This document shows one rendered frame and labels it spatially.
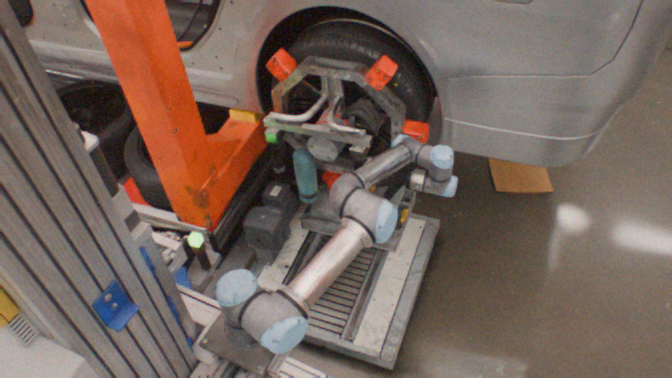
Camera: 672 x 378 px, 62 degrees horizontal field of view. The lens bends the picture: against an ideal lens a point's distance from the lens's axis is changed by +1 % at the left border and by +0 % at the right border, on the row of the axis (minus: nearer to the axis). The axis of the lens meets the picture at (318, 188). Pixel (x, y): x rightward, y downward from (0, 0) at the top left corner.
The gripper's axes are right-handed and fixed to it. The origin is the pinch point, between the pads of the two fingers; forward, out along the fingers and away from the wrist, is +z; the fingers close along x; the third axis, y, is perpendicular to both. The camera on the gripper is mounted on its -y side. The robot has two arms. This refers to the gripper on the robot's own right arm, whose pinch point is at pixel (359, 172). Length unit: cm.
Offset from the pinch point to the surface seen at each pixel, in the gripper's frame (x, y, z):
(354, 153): 1.7, 10.5, 0.8
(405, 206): -48, -67, -7
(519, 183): -95, -81, -58
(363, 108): -10.7, 21.3, 1.2
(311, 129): -1.9, 14.9, 18.3
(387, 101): -20.3, 18.6, -4.8
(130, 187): -10, -56, 132
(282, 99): -22.2, 9.7, 39.7
